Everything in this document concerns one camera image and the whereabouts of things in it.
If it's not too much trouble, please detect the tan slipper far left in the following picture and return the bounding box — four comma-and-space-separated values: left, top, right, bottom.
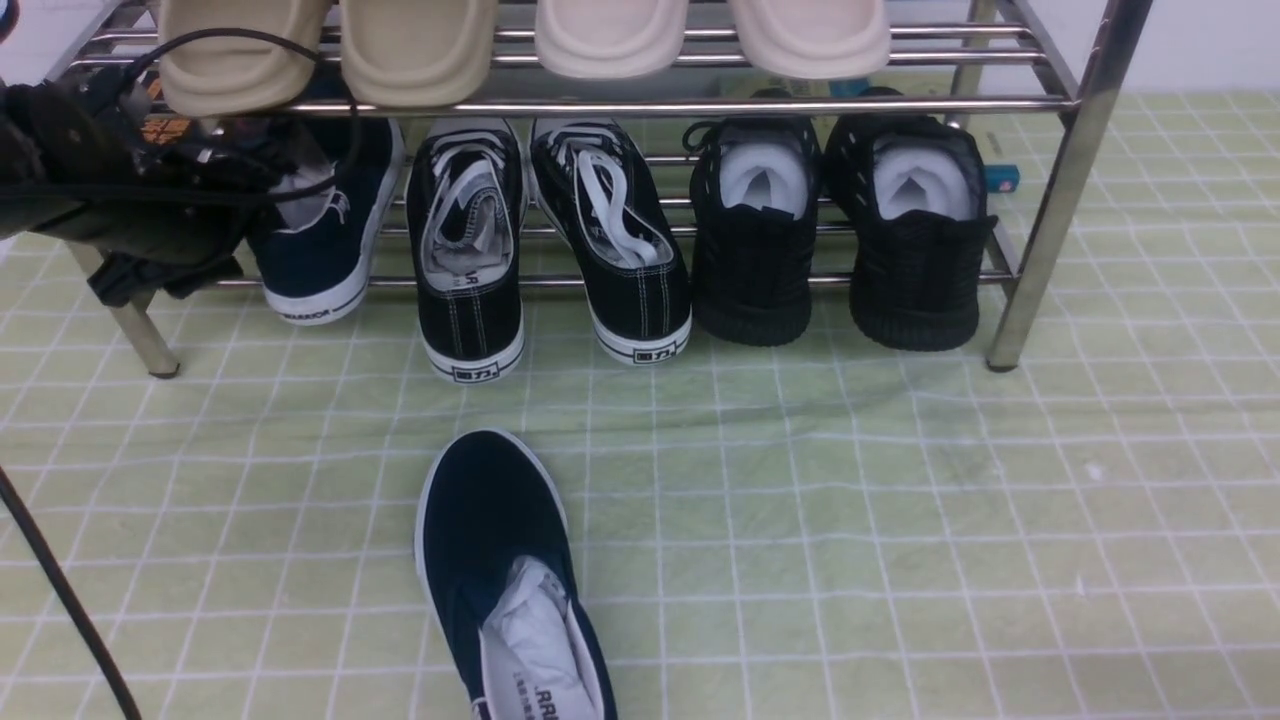
150, 1, 333, 118

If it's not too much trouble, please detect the tan slipper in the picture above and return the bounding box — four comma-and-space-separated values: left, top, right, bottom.
339, 1, 500, 108
150, 1, 333, 118

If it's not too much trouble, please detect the stainless steel shoe rack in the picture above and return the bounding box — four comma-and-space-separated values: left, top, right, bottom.
46, 1, 1153, 380

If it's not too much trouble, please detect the cream slipper far right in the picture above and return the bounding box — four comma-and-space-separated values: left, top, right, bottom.
728, 1, 891, 79

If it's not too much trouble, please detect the black knit sneaker right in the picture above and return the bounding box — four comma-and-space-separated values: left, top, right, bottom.
822, 114, 998, 352

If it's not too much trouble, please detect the black knit sneaker left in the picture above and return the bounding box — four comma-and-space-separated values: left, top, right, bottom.
682, 117, 820, 347

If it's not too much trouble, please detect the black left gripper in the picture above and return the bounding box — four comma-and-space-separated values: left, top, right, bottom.
1, 79, 297, 306

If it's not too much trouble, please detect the black canvas sneaker left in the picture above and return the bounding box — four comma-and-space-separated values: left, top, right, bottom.
404, 117, 530, 386

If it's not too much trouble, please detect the green grid tablecloth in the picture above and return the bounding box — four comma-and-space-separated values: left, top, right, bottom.
1, 94, 1279, 719

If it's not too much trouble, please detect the black orange book box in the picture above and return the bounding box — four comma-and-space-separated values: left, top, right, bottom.
140, 114, 201, 146

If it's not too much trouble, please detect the cream slipper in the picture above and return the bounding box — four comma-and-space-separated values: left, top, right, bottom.
728, 1, 891, 79
534, 1, 689, 79

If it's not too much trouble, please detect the navy canvas shoe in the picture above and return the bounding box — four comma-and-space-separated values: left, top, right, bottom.
247, 117, 406, 327
413, 429, 618, 719

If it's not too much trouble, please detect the black canvas sneaker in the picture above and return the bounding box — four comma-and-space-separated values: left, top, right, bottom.
530, 118, 692, 366
404, 117, 530, 386

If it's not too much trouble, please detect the small blue box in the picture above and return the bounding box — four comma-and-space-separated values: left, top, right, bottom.
984, 164, 1021, 193

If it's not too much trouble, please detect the black knit sneaker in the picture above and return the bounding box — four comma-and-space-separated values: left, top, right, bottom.
682, 117, 820, 347
822, 114, 998, 352

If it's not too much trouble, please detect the black canvas sneaker right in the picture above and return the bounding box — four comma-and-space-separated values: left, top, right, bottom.
530, 118, 692, 366

